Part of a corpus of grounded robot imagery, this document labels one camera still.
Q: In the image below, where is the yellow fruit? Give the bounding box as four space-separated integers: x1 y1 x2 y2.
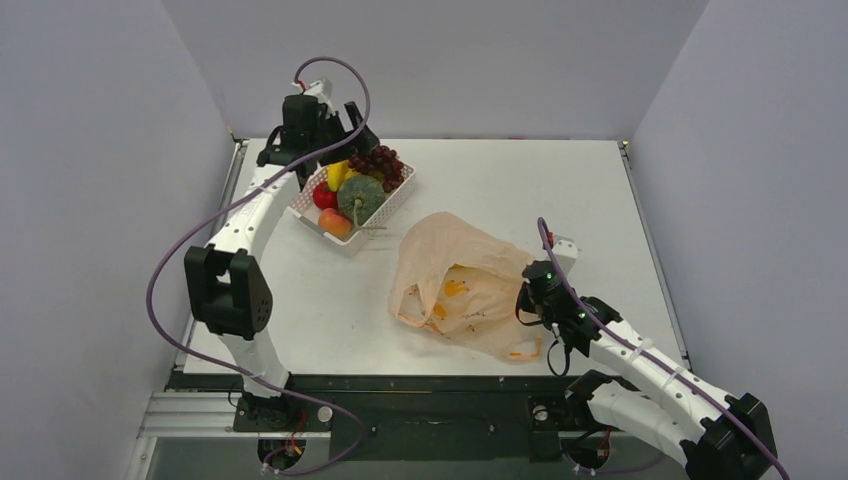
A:
326 160 350 192

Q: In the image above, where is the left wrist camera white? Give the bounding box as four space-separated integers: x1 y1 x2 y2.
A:
291 77 334 111

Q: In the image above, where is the purple cable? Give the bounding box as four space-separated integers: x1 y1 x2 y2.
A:
145 56 372 478
536 217 793 480

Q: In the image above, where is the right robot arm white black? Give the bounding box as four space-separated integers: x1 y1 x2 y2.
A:
516 261 777 479

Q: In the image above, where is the fake peach orange red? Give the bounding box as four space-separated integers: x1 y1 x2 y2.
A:
318 208 353 241

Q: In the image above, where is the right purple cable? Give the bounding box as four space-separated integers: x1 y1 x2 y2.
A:
536 217 793 480

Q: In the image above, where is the aluminium rail frame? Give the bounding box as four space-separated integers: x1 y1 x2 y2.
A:
129 390 735 480

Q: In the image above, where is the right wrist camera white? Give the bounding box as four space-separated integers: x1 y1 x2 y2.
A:
546 232 579 275

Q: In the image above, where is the dark red fruit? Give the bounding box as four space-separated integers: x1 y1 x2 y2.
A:
348 145 405 193

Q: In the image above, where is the fake red tomato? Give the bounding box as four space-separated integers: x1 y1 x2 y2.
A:
312 181 338 211

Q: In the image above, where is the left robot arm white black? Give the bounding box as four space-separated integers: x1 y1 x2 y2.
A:
184 93 379 430

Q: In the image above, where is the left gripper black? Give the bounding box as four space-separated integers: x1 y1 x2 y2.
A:
310 104 379 168

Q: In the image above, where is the white perforated plastic basket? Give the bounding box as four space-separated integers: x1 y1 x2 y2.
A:
287 163 416 256

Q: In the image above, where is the fake green netted melon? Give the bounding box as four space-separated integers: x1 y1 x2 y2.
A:
337 175 386 228

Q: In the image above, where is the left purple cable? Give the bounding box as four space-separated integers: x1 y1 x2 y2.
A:
145 56 372 478

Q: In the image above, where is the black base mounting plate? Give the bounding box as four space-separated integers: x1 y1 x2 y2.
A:
165 374 698 463

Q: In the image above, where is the translucent orange plastic bag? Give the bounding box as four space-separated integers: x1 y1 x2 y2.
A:
387 212 544 363

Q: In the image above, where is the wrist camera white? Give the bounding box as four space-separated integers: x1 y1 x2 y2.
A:
546 232 579 275
291 77 334 111

